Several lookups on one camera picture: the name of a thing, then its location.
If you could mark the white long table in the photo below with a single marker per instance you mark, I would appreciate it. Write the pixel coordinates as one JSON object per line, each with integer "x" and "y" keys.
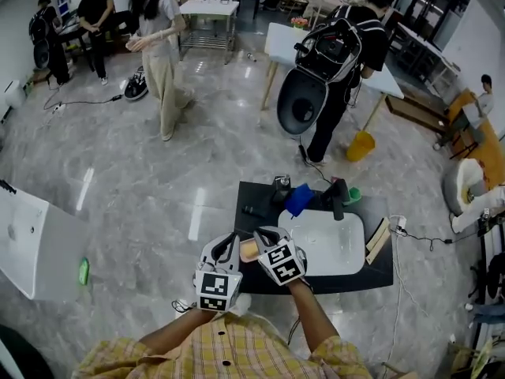
{"x": 430, "y": 51}

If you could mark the potted flowers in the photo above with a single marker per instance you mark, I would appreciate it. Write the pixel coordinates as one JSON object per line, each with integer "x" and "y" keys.
{"x": 300, "y": 22}

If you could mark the person's left forearm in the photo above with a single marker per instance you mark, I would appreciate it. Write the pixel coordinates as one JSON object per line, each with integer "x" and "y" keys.
{"x": 177, "y": 330}

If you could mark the beige wooden blocks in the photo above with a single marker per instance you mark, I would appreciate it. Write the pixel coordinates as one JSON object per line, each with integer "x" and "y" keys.
{"x": 378, "y": 239}

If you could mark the blue cloth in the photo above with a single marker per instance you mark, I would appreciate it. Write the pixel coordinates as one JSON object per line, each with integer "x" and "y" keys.
{"x": 298, "y": 200}

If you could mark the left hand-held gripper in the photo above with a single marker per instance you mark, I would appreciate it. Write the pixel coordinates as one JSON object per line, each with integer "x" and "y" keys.
{"x": 215, "y": 286}

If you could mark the black soap dispenser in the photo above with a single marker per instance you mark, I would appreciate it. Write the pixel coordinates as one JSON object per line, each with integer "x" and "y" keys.
{"x": 281, "y": 190}

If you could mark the green bottle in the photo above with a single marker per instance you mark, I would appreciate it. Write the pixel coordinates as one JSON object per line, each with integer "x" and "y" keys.
{"x": 83, "y": 271}

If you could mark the white sink basin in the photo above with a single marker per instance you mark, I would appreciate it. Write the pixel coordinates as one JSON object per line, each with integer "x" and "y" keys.
{"x": 335, "y": 247}

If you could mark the yellow bucket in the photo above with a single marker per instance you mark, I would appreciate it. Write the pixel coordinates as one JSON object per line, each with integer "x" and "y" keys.
{"x": 360, "y": 146}

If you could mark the yellow wooden counter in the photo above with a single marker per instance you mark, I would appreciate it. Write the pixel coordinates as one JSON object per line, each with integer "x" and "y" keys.
{"x": 487, "y": 148}

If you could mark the black pedestal sink faucet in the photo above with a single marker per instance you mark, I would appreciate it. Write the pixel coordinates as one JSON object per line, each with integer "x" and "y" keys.
{"x": 8, "y": 186}

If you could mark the yellow plaid shirt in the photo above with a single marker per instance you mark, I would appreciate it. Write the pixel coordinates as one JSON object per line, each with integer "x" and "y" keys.
{"x": 236, "y": 350}

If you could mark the black metal rack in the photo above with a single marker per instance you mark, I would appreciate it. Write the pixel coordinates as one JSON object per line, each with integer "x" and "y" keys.
{"x": 493, "y": 267}

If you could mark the white sink on metal stand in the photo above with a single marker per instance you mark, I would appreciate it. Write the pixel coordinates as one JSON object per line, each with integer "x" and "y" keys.
{"x": 209, "y": 7}

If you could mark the white wooden-legged table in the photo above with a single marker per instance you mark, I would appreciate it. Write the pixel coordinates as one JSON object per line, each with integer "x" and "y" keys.
{"x": 282, "y": 42}

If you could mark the green cup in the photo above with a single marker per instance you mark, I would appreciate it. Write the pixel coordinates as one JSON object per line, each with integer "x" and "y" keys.
{"x": 355, "y": 196}

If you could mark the black open backpack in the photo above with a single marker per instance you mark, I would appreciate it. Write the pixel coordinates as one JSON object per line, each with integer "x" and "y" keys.
{"x": 135, "y": 89}

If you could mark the white pedestal sink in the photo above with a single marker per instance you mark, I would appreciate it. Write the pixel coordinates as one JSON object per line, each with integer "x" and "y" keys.
{"x": 39, "y": 251}

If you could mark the person's white shoe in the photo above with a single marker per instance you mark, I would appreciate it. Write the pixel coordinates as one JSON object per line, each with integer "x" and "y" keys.
{"x": 242, "y": 303}

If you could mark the person's right forearm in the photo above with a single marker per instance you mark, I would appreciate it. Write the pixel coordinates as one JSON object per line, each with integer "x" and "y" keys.
{"x": 311, "y": 314}

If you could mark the small black handheld tool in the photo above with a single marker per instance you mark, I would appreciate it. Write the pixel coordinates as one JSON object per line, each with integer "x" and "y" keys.
{"x": 253, "y": 211}

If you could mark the black sink cabinet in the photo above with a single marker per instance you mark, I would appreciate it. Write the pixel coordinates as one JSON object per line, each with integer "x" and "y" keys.
{"x": 260, "y": 196}

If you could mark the white power strip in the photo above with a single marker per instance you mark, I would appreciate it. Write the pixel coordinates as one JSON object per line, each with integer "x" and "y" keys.
{"x": 401, "y": 224}

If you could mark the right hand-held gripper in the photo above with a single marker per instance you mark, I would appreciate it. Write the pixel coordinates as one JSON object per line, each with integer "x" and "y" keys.
{"x": 282, "y": 265}

